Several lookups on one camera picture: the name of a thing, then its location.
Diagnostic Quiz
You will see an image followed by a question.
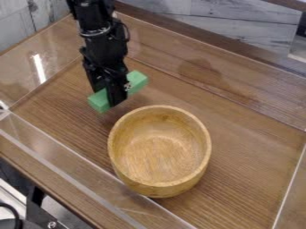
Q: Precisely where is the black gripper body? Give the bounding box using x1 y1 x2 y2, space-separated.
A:
79 19 130 80

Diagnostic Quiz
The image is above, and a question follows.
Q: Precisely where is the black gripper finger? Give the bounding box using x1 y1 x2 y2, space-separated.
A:
83 59 106 92
106 72 130 107

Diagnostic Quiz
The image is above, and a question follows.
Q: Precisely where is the green rectangular block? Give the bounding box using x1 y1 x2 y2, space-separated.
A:
87 71 148 113

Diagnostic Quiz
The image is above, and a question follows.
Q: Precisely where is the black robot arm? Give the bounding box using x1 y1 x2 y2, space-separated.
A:
65 0 130 106

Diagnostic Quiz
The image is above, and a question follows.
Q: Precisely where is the brown wooden bowl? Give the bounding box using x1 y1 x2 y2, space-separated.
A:
108 105 211 199

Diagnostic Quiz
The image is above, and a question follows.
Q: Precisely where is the clear acrylic tray enclosure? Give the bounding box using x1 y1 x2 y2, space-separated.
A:
0 10 306 229

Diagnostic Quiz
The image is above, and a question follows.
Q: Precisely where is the black metal table bracket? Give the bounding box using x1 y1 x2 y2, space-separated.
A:
27 186 68 229

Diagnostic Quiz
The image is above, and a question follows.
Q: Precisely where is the black cable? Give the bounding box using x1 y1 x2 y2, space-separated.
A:
0 203 21 229

